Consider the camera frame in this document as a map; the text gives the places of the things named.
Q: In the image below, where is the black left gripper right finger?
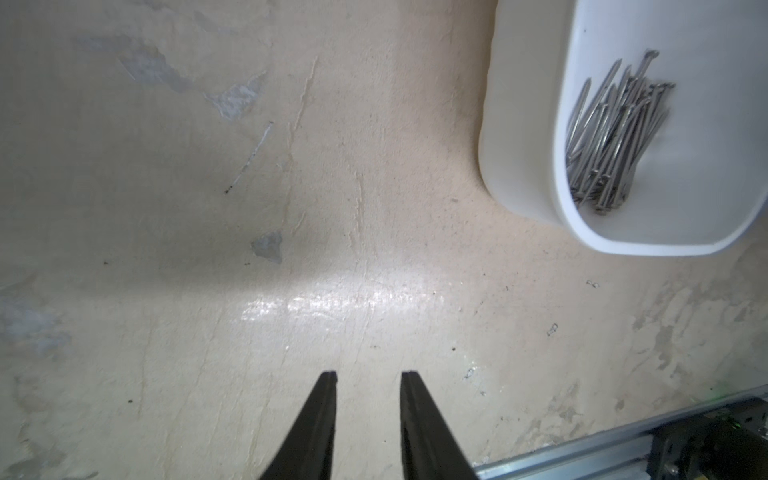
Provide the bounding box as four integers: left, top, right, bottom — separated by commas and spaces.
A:
400, 371, 477, 480

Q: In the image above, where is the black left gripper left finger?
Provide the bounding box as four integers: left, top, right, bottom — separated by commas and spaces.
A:
260, 371, 338, 480

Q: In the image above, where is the steel nail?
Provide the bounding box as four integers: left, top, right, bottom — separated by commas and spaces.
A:
565, 49, 676, 215

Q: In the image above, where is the white plastic storage box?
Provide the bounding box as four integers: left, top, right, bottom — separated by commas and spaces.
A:
478, 1, 767, 257

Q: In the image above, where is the aluminium front rail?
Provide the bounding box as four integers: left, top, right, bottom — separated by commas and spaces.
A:
475, 385, 767, 479

